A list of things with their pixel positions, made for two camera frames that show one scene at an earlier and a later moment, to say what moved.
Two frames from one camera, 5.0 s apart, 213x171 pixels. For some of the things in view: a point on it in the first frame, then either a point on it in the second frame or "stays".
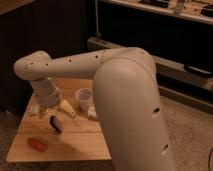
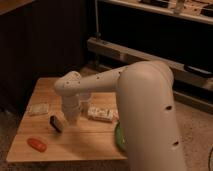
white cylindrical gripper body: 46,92 → 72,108
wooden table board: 56,136 stays
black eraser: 54,123 stays
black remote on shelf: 200,71 stays
